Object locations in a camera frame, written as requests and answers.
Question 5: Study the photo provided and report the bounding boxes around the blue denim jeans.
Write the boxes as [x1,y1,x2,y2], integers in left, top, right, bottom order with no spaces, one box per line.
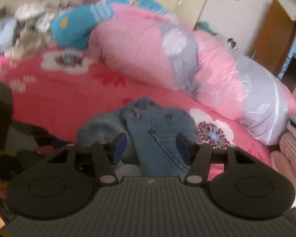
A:
[77,98,200,179]

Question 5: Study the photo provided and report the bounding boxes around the stack of folded pink clothes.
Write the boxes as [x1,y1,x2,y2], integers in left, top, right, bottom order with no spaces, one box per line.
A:
[271,120,296,190]

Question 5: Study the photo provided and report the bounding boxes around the red floral bed blanket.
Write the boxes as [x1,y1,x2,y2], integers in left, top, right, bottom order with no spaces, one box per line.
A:
[0,49,271,165]

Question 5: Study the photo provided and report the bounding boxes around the brown wooden door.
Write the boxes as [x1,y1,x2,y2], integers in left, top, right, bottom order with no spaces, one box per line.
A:
[250,0,296,75]

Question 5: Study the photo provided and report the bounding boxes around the pink floral duvet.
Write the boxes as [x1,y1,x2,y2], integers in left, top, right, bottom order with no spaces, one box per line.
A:
[89,2,296,145]

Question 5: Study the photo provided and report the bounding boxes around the white grey patterned blanket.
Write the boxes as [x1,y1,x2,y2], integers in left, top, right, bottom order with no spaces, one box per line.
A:
[4,2,65,60]

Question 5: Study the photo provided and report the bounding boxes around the light blue sweatshirt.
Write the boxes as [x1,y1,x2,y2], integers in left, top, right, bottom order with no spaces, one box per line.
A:
[0,17,17,54]

